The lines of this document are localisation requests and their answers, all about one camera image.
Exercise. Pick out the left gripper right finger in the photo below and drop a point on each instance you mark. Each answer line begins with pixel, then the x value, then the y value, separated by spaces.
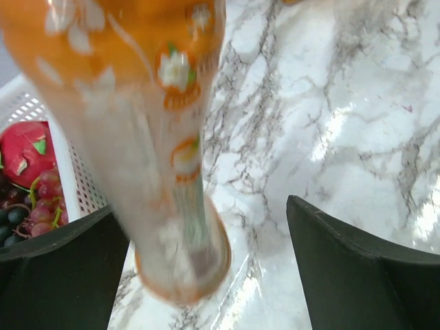
pixel 355 280

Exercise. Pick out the pink dragon fruit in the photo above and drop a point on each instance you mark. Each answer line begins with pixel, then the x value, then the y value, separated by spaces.
pixel 26 151

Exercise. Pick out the tall orange drink bottle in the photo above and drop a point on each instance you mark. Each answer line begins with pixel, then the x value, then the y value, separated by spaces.
pixel 129 82

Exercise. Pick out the red grape bunch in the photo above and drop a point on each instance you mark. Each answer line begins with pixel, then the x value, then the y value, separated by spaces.
pixel 45 202

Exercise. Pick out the white plastic fruit basket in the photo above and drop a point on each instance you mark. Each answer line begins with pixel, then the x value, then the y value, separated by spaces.
pixel 21 102

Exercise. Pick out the black grape bunch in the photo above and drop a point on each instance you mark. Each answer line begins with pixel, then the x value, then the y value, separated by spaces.
pixel 11 232

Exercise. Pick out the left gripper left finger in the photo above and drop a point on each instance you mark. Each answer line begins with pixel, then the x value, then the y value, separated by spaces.
pixel 64 279

